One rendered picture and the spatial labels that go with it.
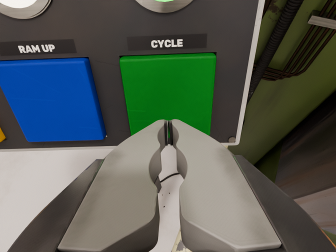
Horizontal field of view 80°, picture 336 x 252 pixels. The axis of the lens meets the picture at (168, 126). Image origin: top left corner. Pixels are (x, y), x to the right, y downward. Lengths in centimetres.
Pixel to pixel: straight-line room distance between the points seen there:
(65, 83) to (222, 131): 14
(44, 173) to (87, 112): 124
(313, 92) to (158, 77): 45
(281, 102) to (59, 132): 52
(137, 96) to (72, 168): 119
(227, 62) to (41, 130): 17
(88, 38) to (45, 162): 130
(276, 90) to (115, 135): 45
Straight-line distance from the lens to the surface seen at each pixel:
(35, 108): 21
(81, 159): 134
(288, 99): 59
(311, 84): 55
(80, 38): 18
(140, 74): 16
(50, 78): 19
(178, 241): 52
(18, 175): 150
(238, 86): 18
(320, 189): 53
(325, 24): 44
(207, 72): 17
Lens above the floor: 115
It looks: 61 degrees down
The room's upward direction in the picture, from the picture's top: 4 degrees counter-clockwise
